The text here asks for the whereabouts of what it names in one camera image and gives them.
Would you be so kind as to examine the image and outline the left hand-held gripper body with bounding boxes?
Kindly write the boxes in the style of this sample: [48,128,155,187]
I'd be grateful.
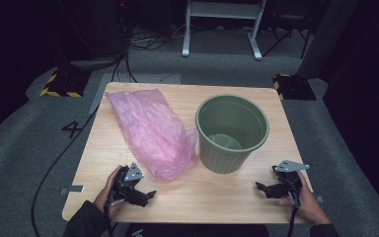
[105,162,148,208]

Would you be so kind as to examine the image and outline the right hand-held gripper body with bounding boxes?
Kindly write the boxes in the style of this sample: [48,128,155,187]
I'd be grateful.
[272,160,311,208]

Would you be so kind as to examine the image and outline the green plastic bin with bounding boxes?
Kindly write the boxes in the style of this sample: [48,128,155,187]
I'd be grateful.
[194,94,270,175]

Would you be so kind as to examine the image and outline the pink plastic bag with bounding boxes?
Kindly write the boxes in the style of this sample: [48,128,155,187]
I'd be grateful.
[104,87,199,183]

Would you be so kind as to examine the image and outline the person's left hand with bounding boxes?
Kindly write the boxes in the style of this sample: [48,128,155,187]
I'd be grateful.
[93,165,124,220]

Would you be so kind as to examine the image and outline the person's right hand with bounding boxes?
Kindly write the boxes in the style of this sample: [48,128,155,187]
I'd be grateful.
[278,171,332,227]

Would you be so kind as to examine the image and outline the black stand base striped tape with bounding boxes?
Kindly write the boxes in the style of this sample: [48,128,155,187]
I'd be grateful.
[272,73,318,102]
[39,68,92,99]

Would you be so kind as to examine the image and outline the black tripod stand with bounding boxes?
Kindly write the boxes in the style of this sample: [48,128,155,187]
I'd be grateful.
[262,9,314,61]

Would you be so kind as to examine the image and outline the grey pillar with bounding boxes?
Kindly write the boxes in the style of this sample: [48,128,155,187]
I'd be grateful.
[296,0,360,80]

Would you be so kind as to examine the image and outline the black equipment cabinet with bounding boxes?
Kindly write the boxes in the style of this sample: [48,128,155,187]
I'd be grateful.
[53,0,127,70]

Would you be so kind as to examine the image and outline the right hand-held gripper cable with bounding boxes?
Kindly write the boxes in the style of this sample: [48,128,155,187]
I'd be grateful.
[286,191,302,237]

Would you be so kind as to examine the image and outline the black floor cable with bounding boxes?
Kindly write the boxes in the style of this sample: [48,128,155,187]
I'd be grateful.
[30,105,101,237]

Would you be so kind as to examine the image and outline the hanging black cable bundle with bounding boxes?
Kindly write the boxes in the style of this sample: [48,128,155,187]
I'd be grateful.
[110,0,140,84]

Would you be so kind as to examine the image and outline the tangled floor cables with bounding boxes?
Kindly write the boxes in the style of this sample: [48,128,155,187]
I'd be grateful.
[129,23,188,52]

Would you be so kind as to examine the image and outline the white desk frame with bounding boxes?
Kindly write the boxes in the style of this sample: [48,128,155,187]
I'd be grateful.
[181,0,268,61]

